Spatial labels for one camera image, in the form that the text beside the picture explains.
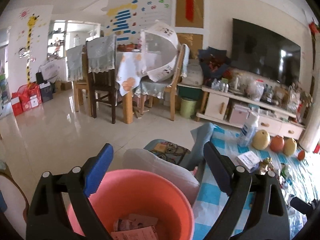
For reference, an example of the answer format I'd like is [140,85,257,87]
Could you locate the red apple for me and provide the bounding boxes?
[270,135,285,153]

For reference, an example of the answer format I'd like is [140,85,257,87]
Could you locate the dark flower bouquet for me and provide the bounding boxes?
[198,47,232,87]

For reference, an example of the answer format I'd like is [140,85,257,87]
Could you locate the red gift boxes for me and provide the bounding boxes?
[11,82,42,116]

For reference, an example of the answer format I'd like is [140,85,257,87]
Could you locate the light wooden chair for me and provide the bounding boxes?
[135,43,190,121]

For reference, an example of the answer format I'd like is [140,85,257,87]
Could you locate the dark wooden chair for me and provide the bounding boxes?
[86,34,117,124]

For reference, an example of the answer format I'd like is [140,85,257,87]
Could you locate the pink storage box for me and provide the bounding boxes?
[229,103,250,125]

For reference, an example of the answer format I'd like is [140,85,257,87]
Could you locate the owl pattern stool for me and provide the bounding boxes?
[144,139,191,165]

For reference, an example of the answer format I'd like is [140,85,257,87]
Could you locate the wooden dining table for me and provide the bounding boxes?
[116,52,142,124]

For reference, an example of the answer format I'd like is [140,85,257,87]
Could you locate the cardboard trash in bucket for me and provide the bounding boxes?
[110,214,158,240]

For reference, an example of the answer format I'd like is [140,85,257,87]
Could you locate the white spray bottle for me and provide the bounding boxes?
[238,112,260,147]

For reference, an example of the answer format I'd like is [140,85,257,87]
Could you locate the green waste bin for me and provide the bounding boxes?
[180,98,197,119]

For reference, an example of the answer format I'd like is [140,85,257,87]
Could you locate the white tv cabinet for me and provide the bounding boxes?
[196,86,305,140]

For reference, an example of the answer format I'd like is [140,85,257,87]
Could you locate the small orange tangerine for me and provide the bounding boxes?
[297,150,306,161]

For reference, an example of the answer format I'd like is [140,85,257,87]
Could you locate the black television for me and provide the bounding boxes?
[231,18,301,87]

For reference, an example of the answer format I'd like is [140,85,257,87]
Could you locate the white paper box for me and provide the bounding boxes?
[236,151,260,172]

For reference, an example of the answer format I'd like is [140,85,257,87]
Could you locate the blue white checkered tablecloth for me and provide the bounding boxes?
[192,123,319,239]

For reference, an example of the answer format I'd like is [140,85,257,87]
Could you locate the yellow pear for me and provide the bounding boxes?
[283,138,297,157]
[252,129,271,150]

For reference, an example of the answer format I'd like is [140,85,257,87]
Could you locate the pink plastic bucket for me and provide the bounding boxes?
[66,168,196,240]

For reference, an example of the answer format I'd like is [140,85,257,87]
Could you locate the white mesh food cover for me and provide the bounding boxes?
[140,20,180,82]

